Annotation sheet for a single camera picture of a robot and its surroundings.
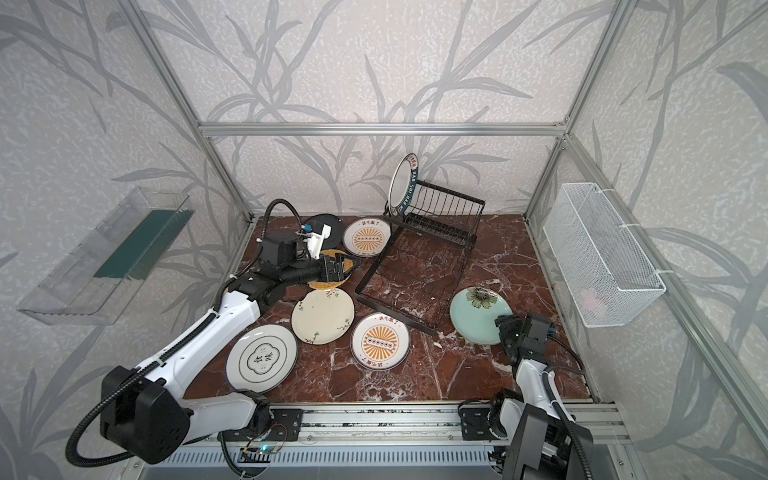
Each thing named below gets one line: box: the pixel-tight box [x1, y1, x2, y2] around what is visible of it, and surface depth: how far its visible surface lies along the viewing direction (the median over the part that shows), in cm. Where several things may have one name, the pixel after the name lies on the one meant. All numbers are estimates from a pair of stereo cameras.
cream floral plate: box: [291, 288, 355, 345], surface depth 93 cm
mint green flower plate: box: [450, 286, 513, 345], surface depth 96 cm
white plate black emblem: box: [225, 324, 299, 395], surface depth 85 cm
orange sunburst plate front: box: [350, 312, 411, 371], surface depth 89 cm
